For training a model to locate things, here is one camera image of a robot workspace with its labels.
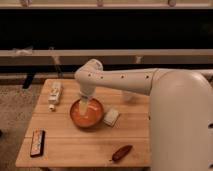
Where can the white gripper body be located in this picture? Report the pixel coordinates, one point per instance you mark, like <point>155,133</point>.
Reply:
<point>86,92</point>

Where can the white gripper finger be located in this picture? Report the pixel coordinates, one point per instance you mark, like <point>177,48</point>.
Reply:
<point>83,106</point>

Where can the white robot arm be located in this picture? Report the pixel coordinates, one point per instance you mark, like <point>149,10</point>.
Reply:
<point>180,110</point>

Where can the orange bowl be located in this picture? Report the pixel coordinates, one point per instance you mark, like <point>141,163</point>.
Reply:
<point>93,115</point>

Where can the white sponge block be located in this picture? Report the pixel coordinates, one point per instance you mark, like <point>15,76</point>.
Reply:
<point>111,117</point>

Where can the white glue tube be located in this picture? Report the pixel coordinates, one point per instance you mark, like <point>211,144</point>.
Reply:
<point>55,93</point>

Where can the wooden table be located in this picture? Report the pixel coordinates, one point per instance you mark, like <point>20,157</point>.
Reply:
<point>68,146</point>

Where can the brown sausage toy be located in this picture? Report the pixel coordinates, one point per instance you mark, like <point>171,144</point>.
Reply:
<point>121,152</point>

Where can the white horizontal rail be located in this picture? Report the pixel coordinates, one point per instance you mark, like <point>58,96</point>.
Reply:
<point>119,52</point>

